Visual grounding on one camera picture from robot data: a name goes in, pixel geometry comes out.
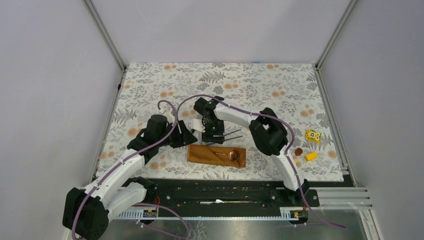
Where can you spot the right aluminium frame post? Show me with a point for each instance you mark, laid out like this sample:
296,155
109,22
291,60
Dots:
335,34

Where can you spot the orange cloth napkin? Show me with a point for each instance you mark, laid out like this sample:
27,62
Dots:
203,154

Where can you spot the left aluminium frame post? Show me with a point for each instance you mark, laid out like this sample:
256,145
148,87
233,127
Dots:
104,33

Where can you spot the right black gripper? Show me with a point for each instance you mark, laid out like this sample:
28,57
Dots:
208,136

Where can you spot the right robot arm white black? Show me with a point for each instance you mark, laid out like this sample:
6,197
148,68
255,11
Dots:
269,134

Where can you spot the brown round block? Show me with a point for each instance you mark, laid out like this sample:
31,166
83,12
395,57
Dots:
298,151

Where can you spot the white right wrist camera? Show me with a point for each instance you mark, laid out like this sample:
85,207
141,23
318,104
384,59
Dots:
197,125

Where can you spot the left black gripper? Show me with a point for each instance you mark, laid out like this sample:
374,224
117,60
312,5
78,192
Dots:
185,137

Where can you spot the aluminium frame post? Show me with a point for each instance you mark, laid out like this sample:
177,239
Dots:
335,34
104,33

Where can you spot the floral patterned table mat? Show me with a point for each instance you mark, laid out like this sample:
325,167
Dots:
291,90

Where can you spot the yellow numbered die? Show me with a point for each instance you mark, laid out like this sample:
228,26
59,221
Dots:
313,136

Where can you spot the yellow cube block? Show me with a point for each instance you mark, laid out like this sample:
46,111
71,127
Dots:
311,156

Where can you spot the brown wooden spoon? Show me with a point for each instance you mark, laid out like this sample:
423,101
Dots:
232,156

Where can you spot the dark teal chopstick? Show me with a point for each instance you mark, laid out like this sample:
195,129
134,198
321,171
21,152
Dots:
228,133
229,139

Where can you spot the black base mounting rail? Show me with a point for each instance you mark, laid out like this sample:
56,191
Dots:
223,198

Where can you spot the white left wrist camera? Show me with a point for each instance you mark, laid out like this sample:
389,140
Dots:
169,116

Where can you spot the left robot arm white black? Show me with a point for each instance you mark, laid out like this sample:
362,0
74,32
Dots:
89,210

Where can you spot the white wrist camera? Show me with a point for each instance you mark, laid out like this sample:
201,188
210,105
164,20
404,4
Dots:
197,125
169,116

